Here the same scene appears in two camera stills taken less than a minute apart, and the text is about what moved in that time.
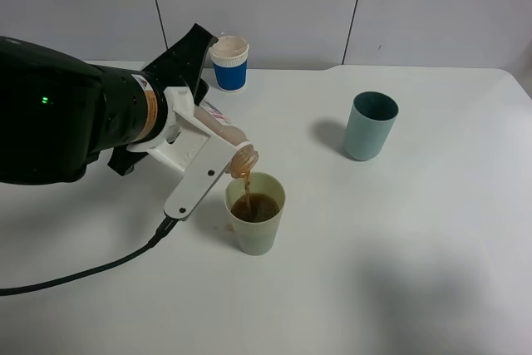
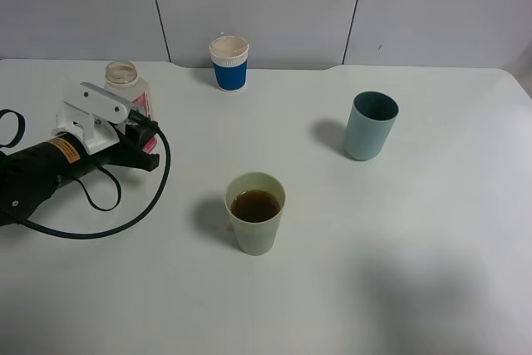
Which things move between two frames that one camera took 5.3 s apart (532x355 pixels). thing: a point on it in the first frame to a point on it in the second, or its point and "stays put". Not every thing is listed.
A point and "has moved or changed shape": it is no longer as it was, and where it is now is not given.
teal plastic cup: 370,121 stays put
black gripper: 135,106 to 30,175
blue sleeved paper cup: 229,58 stays put
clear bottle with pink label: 244,159 has moved or changed shape
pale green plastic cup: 256,204 stays put
